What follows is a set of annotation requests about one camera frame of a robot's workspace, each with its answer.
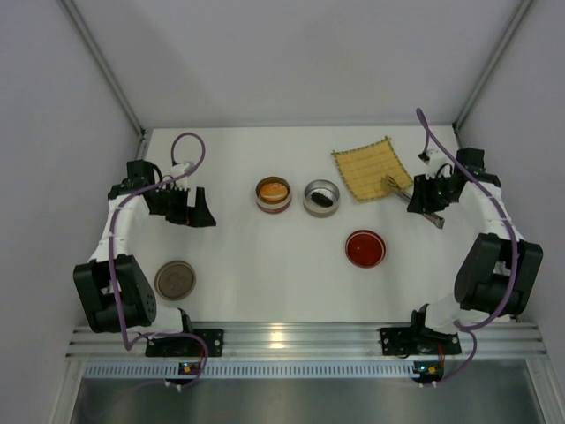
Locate metal tongs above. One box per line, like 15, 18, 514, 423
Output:
381, 175, 445, 230

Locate red lunch box lid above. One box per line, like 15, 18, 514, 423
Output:
344, 230, 387, 269

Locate orange sesame bun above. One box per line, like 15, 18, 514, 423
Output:
260, 181, 289, 203

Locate red lunch box container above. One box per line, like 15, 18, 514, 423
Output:
255, 176, 292, 215

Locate black spiky food piece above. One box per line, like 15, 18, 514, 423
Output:
311, 192, 334, 208

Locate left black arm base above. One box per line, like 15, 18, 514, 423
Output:
145, 328, 224, 358

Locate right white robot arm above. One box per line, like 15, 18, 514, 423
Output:
407, 148, 543, 342

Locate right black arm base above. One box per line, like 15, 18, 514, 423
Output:
378, 326, 462, 357

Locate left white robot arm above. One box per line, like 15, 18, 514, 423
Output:
72, 160, 216, 336

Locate beige lunch box lid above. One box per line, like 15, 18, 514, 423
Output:
154, 261, 197, 301

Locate beige lunch box container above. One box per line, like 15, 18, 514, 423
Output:
303, 179, 341, 218

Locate yellow bamboo mat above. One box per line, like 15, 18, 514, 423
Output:
331, 137, 413, 202

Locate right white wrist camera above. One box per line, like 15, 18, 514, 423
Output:
418, 149, 445, 179

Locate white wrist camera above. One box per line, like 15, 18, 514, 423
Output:
418, 149, 445, 179
169, 162, 195, 190

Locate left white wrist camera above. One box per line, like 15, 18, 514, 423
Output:
169, 162, 195, 190

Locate right aluminium frame post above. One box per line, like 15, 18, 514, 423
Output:
452, 0, 537, 135

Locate aluminium frame post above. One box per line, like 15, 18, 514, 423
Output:
452, 0, 537, 135
57, 0, 146, 140

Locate aluminium front rail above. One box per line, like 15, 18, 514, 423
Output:
65, 322, 547, 360

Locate grey slotted cable duct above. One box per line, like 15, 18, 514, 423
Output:
83, 360, 441, 380

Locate left aluminium frame post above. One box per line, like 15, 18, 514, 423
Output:
57, 0, 146, 140

